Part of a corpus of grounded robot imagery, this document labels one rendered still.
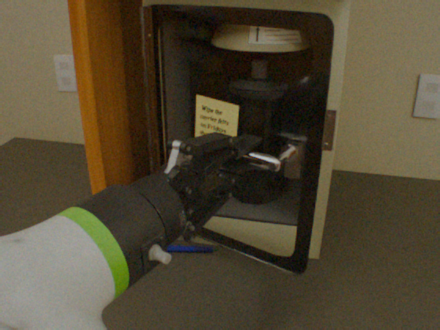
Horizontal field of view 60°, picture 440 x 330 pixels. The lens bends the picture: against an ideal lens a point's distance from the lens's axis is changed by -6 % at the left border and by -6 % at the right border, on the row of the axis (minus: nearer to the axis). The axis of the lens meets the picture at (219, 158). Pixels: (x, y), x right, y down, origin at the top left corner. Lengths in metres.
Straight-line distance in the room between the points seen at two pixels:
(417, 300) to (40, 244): 0.61
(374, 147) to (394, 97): 0.15
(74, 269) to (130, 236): 0.06
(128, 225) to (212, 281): 0.39
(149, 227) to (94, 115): 0.33
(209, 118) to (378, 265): 0.42
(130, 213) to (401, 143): 0.90
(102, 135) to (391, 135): 0.77
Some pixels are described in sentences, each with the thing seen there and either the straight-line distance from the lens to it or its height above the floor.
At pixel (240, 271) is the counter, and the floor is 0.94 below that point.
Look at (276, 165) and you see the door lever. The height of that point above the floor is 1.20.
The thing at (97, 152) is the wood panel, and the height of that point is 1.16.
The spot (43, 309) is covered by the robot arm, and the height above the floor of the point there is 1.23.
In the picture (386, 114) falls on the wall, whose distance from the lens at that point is 1.12.
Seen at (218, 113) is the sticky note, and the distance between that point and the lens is 0.61.
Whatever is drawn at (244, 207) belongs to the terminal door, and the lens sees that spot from 0.65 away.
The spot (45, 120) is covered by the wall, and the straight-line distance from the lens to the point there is 1.42.
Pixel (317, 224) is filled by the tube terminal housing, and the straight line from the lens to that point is 0.74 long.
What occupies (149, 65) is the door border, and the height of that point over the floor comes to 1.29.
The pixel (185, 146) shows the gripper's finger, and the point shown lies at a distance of 0.42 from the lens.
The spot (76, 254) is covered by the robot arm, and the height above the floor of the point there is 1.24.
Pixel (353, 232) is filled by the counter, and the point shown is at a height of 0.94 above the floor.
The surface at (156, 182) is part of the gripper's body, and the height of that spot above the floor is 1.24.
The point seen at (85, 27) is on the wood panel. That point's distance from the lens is 0.63.
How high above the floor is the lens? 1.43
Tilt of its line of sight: 25 degrees down
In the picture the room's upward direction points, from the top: straight up
